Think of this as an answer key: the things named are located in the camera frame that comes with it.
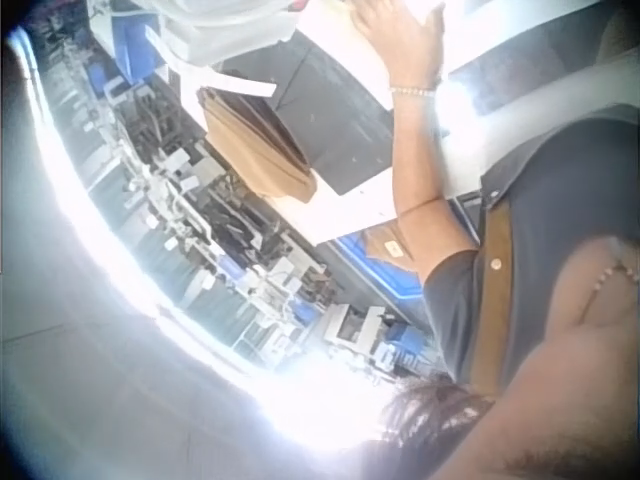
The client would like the person's left hand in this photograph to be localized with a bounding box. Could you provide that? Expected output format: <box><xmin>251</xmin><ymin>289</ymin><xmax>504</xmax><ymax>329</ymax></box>
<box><xmin>350</xmin><ymin>0</ymin><xmax>447</xmax><ymax>93</ymax></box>

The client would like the white fabric strip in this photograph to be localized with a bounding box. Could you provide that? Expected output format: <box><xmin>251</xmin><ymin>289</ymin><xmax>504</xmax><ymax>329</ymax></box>
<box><xmin>178</xmin><ymin>58</ymin><xmax>279</xmax><ymax>100</ymax></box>

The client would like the dark grey fabric sheet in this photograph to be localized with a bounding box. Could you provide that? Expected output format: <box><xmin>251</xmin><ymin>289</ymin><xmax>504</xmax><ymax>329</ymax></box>
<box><xmin>222</xmin><ymin>27</ymin><xmax>399</xmax><ymax>197</ymax></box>

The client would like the blue plastic crate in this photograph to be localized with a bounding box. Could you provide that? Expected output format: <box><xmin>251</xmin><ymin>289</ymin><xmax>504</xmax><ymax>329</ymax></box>
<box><xmin>333</xmin><ymin>223</ymin><xmax>436</xmax><ymax>304</ymax></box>

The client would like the beaded bracelet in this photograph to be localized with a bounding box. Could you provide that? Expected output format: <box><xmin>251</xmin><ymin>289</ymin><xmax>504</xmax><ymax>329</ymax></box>
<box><xmin>388</xmin><ymin>85</ymin><xmax>437</xmax><ymax>100</ymax></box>

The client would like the white sewing machine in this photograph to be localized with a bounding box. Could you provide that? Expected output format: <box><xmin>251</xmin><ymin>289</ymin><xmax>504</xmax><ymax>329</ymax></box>
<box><xmin>85</xmin><ymin>0</ymin><xmax>314</xmax><ymax>69</ymax></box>

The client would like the tan fabric piece with label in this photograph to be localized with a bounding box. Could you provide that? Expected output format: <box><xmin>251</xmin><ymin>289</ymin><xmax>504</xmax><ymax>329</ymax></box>
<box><xmin>361</xmin><ymin>223</ymin><xmax>419</xmax><ymax>272</ymax></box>

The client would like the row of sewing machines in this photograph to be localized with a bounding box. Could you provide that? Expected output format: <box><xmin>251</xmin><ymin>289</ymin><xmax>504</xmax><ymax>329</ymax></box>
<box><xmin>37</xmin><ymin>19</ymin><xmax>441</xmax><ymax>384</ymax></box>

